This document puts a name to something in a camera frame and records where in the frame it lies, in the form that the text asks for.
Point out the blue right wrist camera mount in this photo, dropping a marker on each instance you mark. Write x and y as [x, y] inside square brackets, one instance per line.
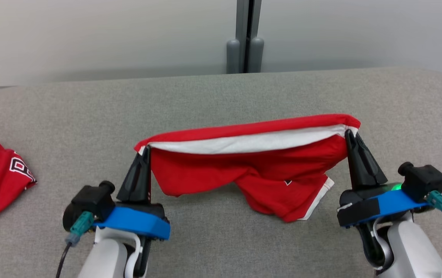
[390, 202]

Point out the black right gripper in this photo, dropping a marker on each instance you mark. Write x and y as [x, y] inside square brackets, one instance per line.
[363, 193]

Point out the grey metal partition post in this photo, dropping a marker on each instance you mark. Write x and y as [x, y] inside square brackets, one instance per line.
[242, 23]

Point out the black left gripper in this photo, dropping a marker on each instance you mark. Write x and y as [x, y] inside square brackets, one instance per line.
[155, 210]

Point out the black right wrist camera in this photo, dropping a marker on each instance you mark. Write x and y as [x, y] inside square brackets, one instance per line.
[425, 179]

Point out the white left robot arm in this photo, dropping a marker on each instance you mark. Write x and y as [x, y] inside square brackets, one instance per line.
[105, 255]

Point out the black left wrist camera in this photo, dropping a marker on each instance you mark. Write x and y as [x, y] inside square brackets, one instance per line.
[89, 200]

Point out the teal left camera connector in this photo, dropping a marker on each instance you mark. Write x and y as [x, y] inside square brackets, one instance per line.
[82, 226]

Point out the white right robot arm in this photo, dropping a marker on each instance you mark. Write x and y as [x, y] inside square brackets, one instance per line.
[410, 247]

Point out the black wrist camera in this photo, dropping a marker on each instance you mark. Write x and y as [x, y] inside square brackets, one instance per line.
[89, 200]
[425, 179]

